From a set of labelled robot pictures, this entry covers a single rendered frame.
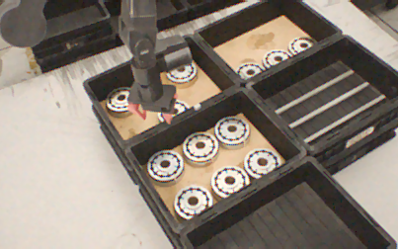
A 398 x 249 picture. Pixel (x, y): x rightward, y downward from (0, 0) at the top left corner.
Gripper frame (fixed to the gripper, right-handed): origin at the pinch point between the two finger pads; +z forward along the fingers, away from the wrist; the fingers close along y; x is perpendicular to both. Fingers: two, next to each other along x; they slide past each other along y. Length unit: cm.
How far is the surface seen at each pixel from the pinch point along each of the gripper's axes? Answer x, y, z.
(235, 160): -6.6, -18.2, 23.4
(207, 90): -32.0, -4.2, 23.7
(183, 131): -10.3, -2.1, 18.5
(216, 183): 3.6, -15.0, 20.3
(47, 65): -70, 86, 64
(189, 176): 1.1, -6.4, 23.3
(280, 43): -58, -25, 24
